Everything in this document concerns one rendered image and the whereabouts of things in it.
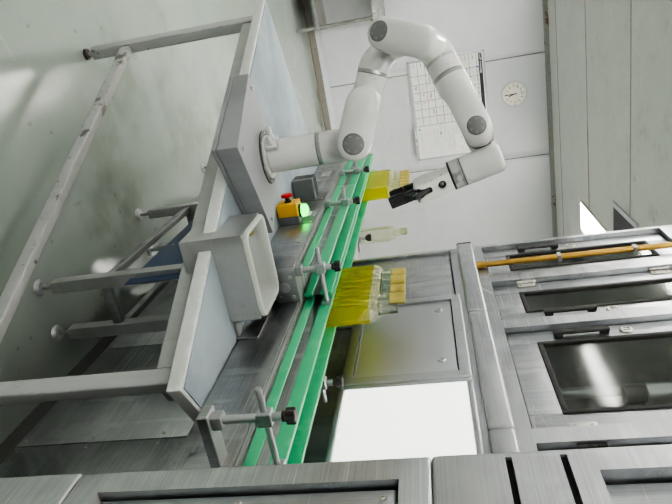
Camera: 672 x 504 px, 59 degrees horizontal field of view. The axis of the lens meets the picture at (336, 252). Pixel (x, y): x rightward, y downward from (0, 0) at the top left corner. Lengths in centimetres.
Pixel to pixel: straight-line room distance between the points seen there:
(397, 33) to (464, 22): 586
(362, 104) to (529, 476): 110
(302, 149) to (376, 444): 82
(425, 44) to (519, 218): 649
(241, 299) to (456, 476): 83
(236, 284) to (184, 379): 30
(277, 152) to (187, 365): 71
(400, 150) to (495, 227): 159
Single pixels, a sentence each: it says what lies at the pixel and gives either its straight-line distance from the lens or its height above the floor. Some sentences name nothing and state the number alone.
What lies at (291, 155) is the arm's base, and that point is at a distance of 171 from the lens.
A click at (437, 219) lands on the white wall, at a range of 785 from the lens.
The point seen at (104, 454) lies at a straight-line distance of 168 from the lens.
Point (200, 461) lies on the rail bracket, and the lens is 116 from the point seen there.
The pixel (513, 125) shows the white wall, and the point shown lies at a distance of 763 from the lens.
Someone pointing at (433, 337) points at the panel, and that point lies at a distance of 174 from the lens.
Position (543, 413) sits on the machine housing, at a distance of 151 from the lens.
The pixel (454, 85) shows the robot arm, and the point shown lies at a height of 136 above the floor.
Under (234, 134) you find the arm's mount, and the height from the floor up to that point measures 80.
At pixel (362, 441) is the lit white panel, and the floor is 106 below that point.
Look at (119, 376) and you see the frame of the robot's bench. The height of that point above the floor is 57.
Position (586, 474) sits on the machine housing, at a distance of 78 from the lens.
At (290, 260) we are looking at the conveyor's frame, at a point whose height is 86.
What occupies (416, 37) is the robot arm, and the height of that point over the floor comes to 128.
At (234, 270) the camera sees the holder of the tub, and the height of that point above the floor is 79.
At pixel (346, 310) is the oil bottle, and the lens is 163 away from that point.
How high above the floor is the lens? 128
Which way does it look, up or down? 10 degrees down
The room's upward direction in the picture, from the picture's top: 83 degrees clockwise
